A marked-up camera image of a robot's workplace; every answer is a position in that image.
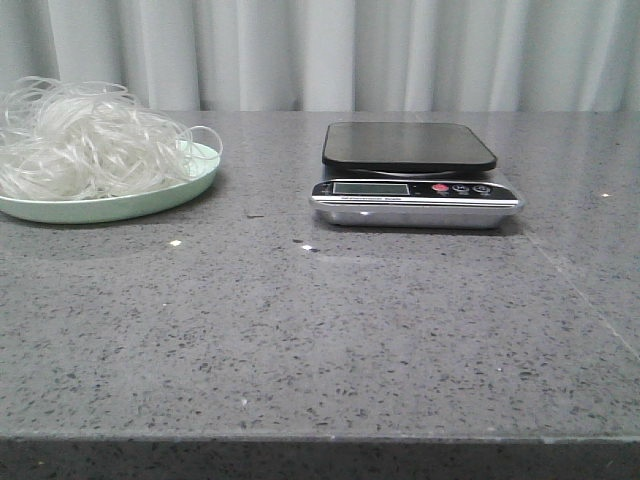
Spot white translucent vermicelli bundle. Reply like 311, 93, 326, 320
1, 76, 223, 201

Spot black silver kitchen scale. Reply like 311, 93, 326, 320
310, 121, 524, 229

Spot pale green round plate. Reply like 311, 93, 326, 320
1, 141, 221, 224

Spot white pleated curtain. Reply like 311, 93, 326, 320
1, 1, 639, 112

